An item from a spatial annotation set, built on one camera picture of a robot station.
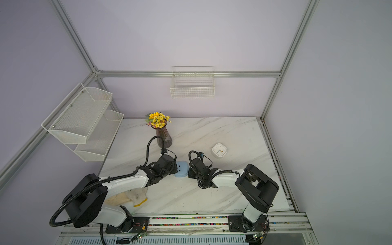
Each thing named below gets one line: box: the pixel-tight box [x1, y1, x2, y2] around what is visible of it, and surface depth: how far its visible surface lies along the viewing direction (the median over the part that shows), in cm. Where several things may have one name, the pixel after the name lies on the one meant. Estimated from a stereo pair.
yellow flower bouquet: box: [144, 111, 172, 129], surface depth 88 cm
